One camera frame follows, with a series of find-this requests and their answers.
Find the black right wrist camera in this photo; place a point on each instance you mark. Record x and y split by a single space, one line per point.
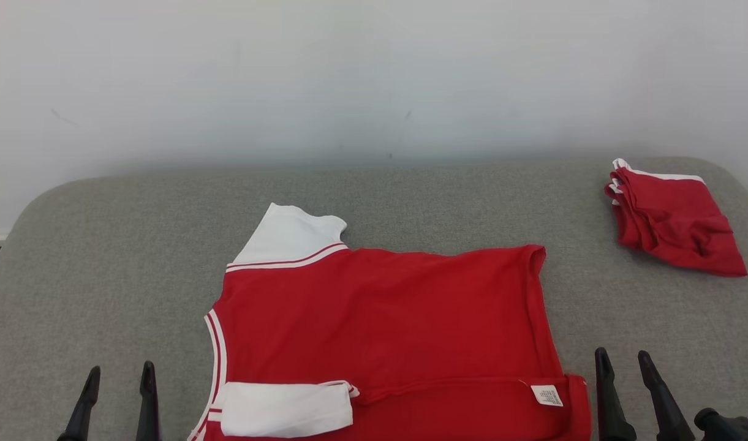
729 429

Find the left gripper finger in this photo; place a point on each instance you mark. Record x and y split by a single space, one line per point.
83 416
148 410

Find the folded red garment pile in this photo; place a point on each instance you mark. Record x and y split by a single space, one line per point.
674 214

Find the red and white shirt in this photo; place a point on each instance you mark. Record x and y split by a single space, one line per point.
380 318

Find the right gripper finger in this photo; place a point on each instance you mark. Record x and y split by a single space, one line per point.
609 410
668 416

